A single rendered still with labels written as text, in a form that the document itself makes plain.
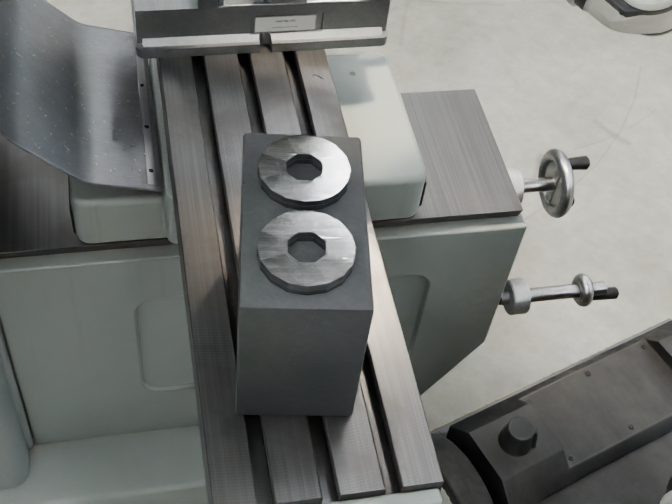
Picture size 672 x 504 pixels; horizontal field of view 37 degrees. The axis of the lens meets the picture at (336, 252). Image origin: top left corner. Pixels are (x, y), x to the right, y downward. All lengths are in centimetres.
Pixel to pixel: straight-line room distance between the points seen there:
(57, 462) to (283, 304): 101
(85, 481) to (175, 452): 16
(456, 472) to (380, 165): 44
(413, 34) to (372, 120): 149
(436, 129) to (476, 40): 138
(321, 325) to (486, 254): 71
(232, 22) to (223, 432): 60
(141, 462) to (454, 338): 59
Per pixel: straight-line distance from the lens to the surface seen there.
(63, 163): 130
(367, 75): 156
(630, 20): 109
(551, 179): 173
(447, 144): 161
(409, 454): 103
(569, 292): 174
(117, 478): 181
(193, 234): 118
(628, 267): 250
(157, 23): 138
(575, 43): 308
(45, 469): 183
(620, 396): 153
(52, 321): 155
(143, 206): 137
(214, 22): 139
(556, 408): 149
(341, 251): 91
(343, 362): 96
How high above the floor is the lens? 181
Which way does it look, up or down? 50 degrees down
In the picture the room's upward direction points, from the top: 8 degrees clockwise
